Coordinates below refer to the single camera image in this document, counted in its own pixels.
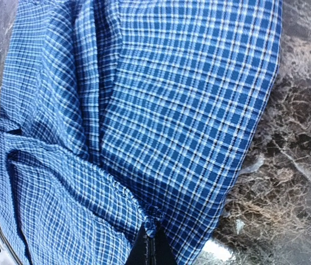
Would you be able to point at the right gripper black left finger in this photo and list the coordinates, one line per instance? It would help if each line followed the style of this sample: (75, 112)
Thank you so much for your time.
(143, 249)

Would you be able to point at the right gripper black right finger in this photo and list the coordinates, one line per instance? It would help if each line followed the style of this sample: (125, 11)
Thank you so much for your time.
(162, 253)

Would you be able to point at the blue checked shirt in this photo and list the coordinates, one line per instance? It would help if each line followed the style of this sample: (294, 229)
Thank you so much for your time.
(118, 114)

